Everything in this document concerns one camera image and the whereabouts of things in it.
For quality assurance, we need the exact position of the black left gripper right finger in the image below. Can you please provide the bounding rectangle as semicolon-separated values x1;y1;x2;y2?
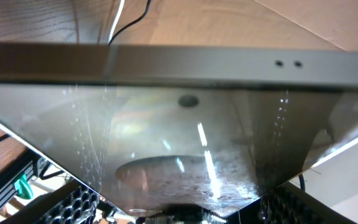
234;182;354;224

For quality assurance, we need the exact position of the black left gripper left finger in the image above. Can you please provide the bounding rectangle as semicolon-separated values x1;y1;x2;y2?
7;180;117;224

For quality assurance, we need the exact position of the Galaxy smartphone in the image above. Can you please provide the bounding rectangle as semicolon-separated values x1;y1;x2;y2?
0;42;358;217

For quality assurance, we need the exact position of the black USB charging cable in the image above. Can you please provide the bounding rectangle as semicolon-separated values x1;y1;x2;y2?
107;0;154;45

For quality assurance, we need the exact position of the brown cardboard panel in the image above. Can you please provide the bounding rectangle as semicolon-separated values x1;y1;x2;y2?
150;0;358;51

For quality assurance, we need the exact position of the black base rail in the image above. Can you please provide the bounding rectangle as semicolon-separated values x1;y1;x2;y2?
0;149;65;224

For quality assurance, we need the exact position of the white power strip cord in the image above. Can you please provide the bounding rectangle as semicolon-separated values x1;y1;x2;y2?
107;0;126;44

